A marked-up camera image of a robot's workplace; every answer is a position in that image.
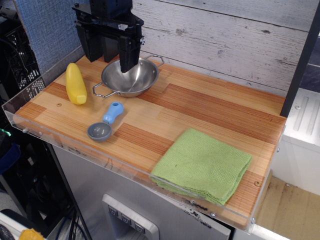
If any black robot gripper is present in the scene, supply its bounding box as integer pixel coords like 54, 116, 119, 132
72, 0, 144, 73

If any green cloth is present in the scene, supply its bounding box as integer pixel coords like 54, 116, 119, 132
150, 128, 252, 205

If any stainless steel wok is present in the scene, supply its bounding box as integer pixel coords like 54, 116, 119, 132
92, 54, 165, 98

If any blue grey ice cream scoop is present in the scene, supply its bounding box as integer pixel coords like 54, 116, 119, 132
86, 101, 124, 142

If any black plastic crate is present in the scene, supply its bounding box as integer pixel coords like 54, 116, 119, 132
0, 20, 45, 104

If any clear acrylic table guard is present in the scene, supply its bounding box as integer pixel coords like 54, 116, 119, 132
1, 44, 288, 235

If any stainless steel dispenser cabinet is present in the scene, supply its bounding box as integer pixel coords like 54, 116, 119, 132
53, 146, 235, 240

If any yellow object bottom left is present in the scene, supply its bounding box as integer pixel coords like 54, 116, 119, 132
18, 228, 45, 240

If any white ribbed metal box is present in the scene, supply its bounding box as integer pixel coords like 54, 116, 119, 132
270, 88, 320, 195

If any black vertical post left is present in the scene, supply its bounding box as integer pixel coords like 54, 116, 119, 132
102, 37, 119, 63

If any black vertical post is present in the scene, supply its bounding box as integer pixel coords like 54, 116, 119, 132
280, 1, 320, 118
102, 37, 119, 63

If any black vertical post right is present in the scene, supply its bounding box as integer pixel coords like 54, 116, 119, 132
280, 1, 320, 118

